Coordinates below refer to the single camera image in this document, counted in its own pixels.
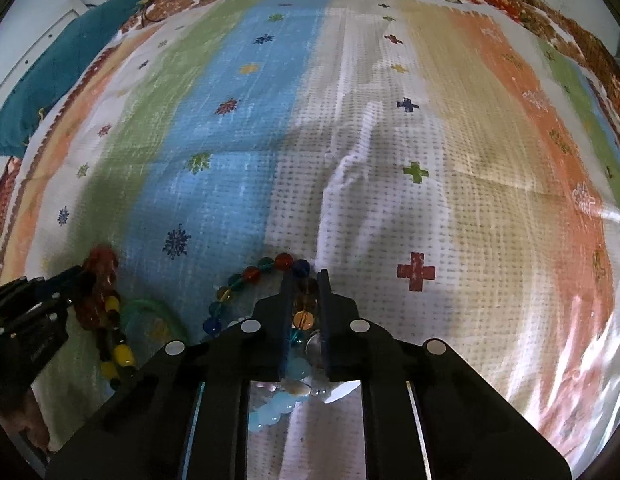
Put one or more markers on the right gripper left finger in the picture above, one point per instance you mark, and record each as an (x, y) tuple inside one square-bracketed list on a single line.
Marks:
[(184, 415)]

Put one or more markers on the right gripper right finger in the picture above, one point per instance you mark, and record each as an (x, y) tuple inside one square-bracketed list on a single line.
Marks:
[(427, 413)]

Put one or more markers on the green jade bangle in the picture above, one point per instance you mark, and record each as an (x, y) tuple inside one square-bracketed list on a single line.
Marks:
[(163, 323)]

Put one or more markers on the person's left hand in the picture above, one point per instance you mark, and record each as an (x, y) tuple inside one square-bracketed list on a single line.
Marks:
[(28, 418)]

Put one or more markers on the striped colourful woven mat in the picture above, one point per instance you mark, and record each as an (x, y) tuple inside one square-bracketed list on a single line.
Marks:
[(456, 174)]

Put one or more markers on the teal pillow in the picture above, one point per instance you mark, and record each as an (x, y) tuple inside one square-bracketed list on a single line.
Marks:
[(56, 70)]

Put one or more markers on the white headboard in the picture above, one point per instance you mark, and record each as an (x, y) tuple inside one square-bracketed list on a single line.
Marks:
[(28, 32)]

